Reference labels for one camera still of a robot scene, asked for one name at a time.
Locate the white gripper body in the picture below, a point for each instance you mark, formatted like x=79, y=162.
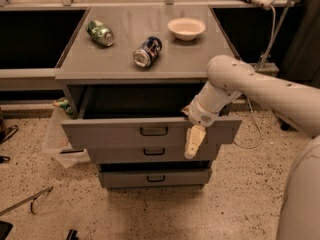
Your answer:
x=201, y=115

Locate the grey top drawer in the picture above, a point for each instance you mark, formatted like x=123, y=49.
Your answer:
x=133, y=115

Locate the grey drawer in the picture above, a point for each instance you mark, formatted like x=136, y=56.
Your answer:
x=112, y=180
x=133, y=115
x=137, y=154

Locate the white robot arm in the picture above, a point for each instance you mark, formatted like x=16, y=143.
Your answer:
x=296, y=104

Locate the grey bottom drawer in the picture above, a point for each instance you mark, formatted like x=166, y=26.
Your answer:
x=112, y=180

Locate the grey drawer cabinet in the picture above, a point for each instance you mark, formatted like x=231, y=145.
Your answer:
x=179, y=62

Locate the grey middle drawer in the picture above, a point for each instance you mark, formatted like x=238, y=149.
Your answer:
x=137, y=154

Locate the blue soda can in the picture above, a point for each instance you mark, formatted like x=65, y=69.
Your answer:
x=148, y=52

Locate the white bowl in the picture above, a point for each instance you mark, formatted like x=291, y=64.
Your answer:
x=186, y=29

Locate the green soda can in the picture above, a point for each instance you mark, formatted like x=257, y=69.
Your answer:
x=100, y=33

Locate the clear plastic bin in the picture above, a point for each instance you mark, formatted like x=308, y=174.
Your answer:
x=56, y=143

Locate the grey metal rod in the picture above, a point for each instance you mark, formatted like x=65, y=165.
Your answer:
x=24, y=201

